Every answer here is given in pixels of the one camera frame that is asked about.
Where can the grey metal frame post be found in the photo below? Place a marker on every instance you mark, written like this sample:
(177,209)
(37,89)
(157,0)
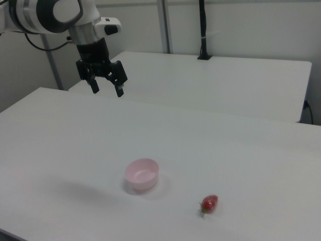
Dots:
(54,67)
(165,25)

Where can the black pole stand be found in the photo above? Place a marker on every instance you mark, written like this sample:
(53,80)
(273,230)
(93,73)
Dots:
(203,27)

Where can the white side table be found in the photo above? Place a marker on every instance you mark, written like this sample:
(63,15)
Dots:
(225,82)

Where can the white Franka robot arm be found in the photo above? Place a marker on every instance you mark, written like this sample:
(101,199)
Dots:
(27,15)

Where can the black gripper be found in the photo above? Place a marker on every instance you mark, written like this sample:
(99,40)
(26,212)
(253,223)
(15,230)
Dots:
(94,54)

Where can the pink plastic bowl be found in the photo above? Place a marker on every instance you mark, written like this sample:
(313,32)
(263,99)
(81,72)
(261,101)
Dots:
(142,173)

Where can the red strawberry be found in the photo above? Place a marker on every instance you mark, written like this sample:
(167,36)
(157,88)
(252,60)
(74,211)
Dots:
(209,202)

